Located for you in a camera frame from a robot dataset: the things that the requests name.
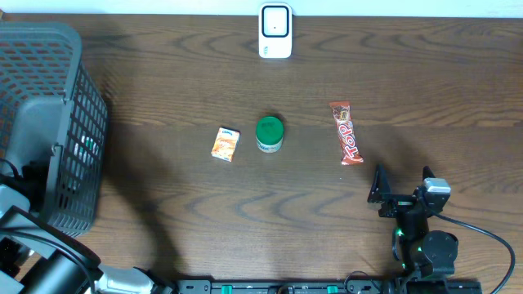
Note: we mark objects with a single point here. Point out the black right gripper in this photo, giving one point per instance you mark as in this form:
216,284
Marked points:
381,193

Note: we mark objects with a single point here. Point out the orange Top chocolate bar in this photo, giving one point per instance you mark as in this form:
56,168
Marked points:
341,111

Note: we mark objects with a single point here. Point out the green lid jar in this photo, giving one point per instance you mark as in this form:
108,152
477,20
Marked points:
269,134

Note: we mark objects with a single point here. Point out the orange small carton box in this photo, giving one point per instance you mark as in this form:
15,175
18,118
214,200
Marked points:
225,144

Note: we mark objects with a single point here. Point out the white green box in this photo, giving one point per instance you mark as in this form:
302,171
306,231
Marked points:
85,152

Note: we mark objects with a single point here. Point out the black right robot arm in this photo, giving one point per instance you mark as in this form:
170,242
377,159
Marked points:
424,252

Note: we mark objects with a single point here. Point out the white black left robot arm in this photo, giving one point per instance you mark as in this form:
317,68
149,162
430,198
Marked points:
37,258

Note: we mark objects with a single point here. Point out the white barcode scanner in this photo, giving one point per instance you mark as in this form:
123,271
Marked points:
275,30

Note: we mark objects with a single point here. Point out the grey plastic mesh basket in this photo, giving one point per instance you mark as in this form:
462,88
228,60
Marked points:
48,101

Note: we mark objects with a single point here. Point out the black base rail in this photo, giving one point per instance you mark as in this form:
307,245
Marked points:
354,286

